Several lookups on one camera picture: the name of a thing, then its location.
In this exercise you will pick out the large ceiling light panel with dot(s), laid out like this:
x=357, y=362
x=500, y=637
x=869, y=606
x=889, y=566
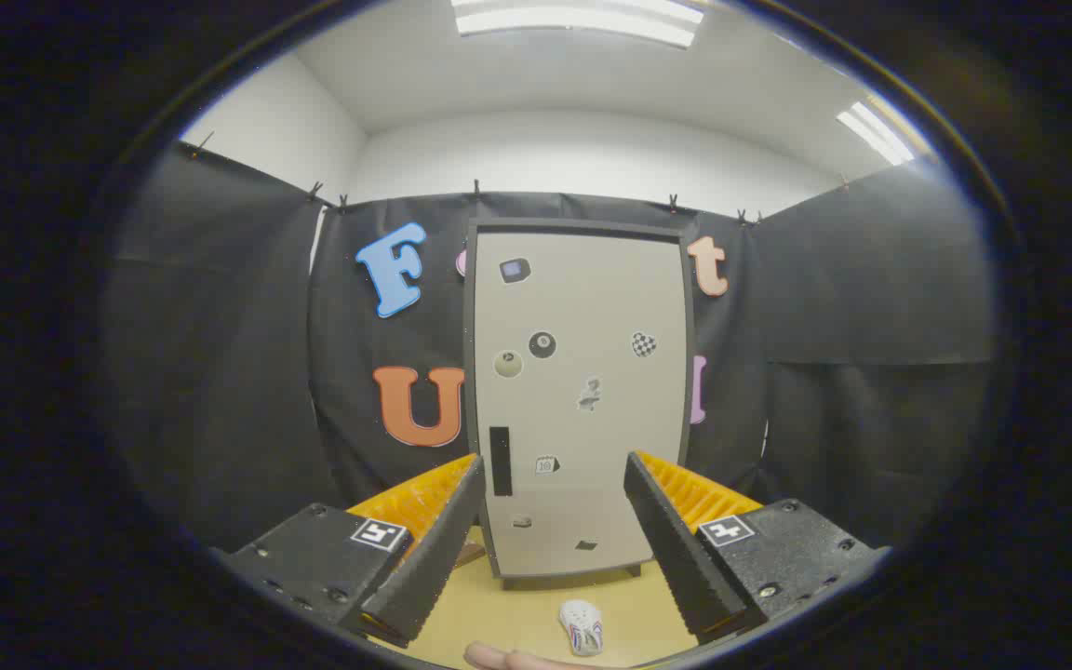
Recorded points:
x=573, y=19

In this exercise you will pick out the grey shoe cabinet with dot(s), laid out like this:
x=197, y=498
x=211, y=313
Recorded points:
x=573, y=224

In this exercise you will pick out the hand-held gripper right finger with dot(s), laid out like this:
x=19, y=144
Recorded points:
x=676, y=558

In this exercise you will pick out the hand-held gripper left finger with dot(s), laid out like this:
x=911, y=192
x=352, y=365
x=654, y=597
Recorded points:
x=434, y=558

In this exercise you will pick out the small ceiling light panel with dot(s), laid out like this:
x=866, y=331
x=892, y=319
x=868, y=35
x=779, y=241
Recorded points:
x=876, y=132

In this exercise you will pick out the black backdrop cloth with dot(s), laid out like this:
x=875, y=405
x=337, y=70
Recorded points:
x=220, y=372

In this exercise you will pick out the white shoe with striped sides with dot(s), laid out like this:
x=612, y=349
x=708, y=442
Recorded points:
x=581, y=623

